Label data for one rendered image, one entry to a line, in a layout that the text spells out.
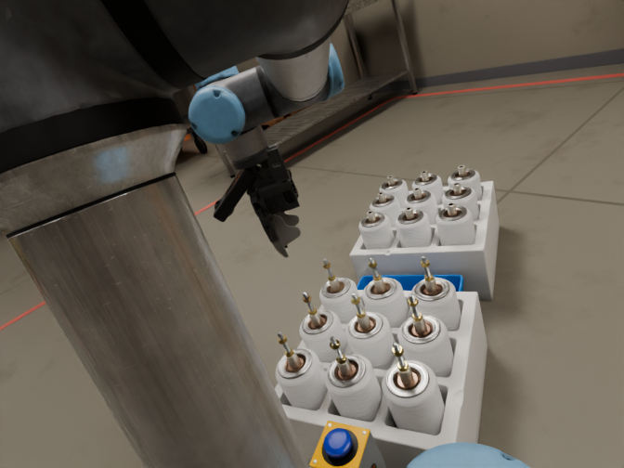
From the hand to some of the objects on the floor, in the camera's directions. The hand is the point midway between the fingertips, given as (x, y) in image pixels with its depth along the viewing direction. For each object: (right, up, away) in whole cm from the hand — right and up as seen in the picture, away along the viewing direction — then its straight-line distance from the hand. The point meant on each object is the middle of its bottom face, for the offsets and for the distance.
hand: (280, 248), depth 79 cm
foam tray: (+26, -37, +15) cm, 48 cm away
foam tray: (+48, -6, +55) cm, 73 cm away
